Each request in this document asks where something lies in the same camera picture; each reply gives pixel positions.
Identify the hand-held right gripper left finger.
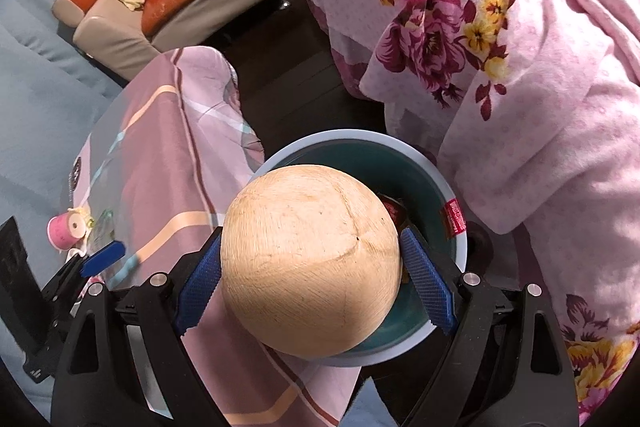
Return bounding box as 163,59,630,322
50,226,226,427

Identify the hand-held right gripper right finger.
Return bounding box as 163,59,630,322
399,227,581,427

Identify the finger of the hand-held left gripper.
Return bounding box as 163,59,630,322
42,241,126,308

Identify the teal plastic bin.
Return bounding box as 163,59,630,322
247,129,470,368

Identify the tan coconut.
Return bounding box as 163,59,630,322
220,164,403,358

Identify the pink paper cup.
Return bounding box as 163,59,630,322
47,212,90,253

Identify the plaid pink grey tablecloth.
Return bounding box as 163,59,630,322
62,46,361,427

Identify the blue curtain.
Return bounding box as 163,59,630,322
0,0,126,258

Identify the pink bed skirt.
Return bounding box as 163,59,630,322
305,0,386,98

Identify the pink floral blanket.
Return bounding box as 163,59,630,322
260,0,640,427

